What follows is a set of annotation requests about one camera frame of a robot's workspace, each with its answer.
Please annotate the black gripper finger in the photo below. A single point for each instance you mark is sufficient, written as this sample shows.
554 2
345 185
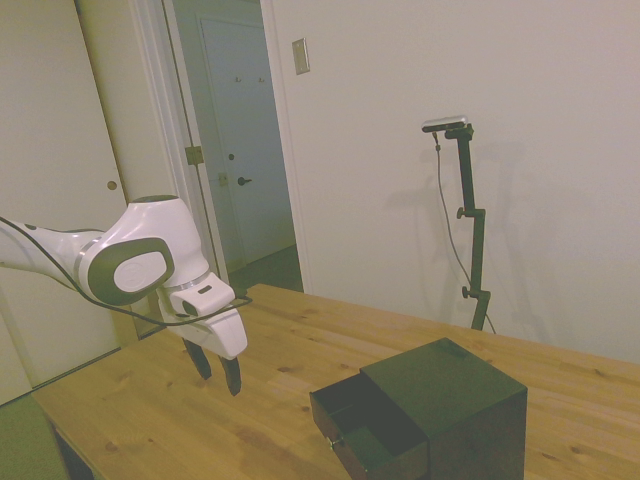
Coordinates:
232 375
202 362

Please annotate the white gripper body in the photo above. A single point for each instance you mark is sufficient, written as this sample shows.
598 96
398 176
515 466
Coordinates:
227 332

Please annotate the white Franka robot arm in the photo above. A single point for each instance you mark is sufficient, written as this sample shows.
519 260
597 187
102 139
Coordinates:
140 235

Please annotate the metal drawer knob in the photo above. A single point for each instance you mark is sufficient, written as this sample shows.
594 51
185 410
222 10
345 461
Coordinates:
334 442

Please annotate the dark open drawer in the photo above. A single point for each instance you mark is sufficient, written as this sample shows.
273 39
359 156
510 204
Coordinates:
367 435

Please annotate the dark drawer cabinet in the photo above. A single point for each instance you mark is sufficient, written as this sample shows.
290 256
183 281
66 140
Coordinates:
450 400

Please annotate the brass door latch plate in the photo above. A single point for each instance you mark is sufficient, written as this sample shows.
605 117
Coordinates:
223 179

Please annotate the brass door hinge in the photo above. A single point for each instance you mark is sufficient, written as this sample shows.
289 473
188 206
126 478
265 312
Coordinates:
194 155

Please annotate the pale blue hallway door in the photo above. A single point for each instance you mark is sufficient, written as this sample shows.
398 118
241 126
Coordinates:
250 130

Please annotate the white closet door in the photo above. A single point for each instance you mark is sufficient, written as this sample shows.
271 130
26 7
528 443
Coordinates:
55 125

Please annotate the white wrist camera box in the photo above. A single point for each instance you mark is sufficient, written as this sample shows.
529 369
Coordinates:
210 295

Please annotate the black camera stand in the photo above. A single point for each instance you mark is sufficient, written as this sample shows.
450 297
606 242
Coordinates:
472 220

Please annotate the metal wall switch plate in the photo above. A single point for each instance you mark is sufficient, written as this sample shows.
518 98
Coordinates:
300 56

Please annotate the silver camera on stand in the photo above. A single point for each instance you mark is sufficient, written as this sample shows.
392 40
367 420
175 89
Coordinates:
445 123

